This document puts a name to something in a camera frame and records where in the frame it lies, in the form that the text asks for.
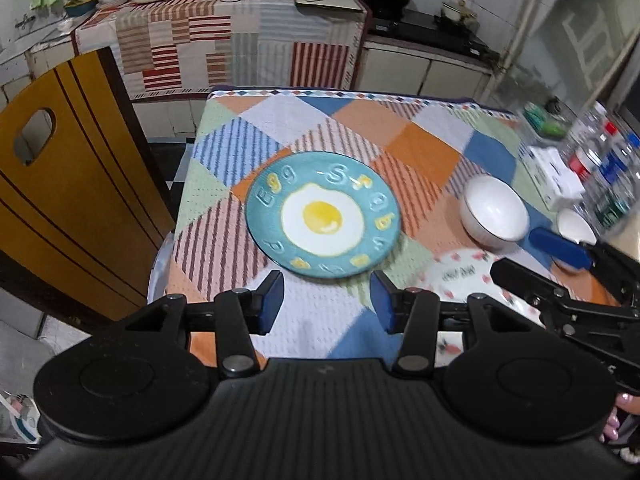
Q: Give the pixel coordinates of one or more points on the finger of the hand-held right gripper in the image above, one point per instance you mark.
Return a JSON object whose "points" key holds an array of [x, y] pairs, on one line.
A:
{"points": [[560, 250], [525, 280]]}

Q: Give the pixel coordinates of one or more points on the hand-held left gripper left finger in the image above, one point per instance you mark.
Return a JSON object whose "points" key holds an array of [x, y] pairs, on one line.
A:
{"points": [[272, 305]]}

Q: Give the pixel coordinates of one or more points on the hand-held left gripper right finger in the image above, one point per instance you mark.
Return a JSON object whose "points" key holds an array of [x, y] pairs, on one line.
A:
{"points": [[382, 305]]}

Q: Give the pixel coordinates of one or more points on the white ribbed bowl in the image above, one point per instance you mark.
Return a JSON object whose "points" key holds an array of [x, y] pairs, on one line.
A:
{"points": [[492, 210], [575, 227]]}

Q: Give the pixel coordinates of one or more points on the white pink patterned plate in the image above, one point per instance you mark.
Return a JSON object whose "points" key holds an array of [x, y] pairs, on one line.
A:
{"points": [[460, 275]]}

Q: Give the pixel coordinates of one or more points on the blue fried egg plate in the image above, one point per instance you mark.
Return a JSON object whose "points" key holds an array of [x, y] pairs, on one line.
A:
{"points": [[270, 220]]}

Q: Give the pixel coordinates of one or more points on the person's right hand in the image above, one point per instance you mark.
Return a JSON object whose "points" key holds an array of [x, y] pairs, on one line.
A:
{"points": [[627, 405]]}

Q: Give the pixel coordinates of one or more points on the green label water bottle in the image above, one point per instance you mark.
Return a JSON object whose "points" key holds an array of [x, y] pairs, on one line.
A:
{"points": [[617, 205]]}

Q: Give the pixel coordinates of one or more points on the white cardboard box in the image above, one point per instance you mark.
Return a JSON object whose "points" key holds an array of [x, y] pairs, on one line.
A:
{"points": [[552, 175]]}

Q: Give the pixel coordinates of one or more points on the red label water bottle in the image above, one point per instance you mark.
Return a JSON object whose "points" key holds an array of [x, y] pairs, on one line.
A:
{"points": [[585, 160]]}

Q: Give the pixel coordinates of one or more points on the blue label water bottle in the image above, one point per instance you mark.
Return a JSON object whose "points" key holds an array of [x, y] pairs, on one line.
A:
{"points": [[620, 157]]}

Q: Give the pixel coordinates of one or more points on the green plastic bag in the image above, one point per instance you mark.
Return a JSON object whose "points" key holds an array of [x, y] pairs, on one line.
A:
{"points": [[547, 122]]}

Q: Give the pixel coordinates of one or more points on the checkered colourful tablecloth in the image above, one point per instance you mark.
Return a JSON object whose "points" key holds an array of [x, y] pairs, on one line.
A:
{"points": [[350, 125]]}

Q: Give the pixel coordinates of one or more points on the yellow wooden chair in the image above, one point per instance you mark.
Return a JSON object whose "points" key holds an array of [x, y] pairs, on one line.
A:
{"points": [[75, 185]]}

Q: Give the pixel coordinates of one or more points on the white lower cabinet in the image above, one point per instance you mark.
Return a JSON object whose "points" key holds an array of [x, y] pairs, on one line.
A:
{"points": [[400, 72]]}

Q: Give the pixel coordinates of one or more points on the black gas stove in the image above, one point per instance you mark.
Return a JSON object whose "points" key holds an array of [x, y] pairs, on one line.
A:
{"points": [[430, 30]]}

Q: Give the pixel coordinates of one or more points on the small pale pot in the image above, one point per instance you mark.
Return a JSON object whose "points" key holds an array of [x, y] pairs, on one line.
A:
{"points": [[457, 12]]}

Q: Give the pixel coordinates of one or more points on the striped patchwork counter cloth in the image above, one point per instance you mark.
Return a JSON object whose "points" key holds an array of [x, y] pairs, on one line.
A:
{"points": [[200, 35]]}

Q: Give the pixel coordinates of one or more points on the blue basin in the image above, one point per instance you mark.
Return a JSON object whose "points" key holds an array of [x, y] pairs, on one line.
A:
{"points": [[81, 6]]}

